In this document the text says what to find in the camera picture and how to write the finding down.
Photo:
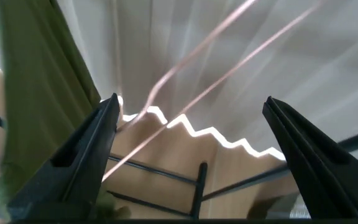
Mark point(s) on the pink clothes hanger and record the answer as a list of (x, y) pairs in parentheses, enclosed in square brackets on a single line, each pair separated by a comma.
[(228, 73)]

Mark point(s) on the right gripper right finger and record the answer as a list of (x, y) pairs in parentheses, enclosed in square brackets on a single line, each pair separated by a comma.
[(328, 186)]

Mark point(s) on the green printed T-shirt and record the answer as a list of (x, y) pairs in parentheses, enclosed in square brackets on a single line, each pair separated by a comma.
[(42, 77)]

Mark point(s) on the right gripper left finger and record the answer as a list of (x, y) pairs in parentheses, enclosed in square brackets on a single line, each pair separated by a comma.
[(42, 193)]

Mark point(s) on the black clothes rack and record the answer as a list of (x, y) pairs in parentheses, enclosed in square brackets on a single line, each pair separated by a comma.
[(199, 186)]

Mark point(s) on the beige curtain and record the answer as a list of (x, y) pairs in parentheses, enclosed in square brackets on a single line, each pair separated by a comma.
[(322, 62)]

